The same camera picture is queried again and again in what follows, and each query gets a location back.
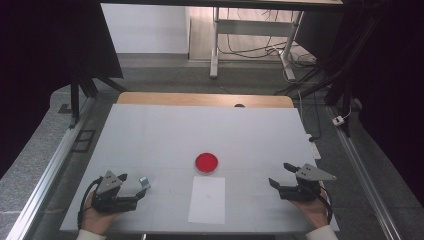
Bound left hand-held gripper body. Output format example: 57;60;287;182
90;170;139;214

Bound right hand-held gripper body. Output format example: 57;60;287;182
278;163;338;203

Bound blue and white stamp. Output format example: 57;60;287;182
138;176;152;191

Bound person's right hand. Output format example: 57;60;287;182
290;188;331;232

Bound person's left hand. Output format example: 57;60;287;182
80;192;122;235

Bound white paper sheet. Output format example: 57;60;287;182
187;175;226;225

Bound red round ink pad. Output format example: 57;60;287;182
194;152;220;174

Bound black metal stand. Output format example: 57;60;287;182
68;59;128;129
274;19;378;138

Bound black curtain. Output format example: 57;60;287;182
0;0;124;178
294;0;424;208

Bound left hand-held gripper black cable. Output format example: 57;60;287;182
77;176;103;231

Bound hand-held gripper black cable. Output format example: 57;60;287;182
319;188;334;225
77;176;103;231

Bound right hand-held gripper black cable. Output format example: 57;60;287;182
319;188;334;225

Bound thin black floor cable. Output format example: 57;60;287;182
298;90;323;143

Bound aluminium floor rail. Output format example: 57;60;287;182
324;104;404;240
6;96;98;240

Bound tangle of floor cables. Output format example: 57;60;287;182
218;8;318;68

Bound white desk frame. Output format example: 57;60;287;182
209;7;305;82

